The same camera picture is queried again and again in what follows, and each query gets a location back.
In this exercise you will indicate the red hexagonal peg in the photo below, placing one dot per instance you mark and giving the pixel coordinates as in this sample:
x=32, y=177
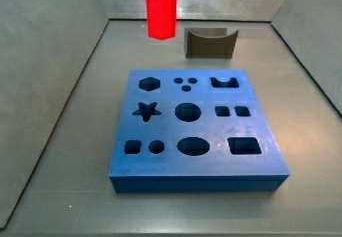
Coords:
x=161, y=18

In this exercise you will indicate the blue shape-sorting block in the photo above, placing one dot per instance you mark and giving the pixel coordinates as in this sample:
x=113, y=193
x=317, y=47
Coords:
x=194, y=135

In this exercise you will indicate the dark grey curved holder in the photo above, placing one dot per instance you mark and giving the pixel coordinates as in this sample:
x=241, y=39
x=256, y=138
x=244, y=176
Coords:
x=210, y=43

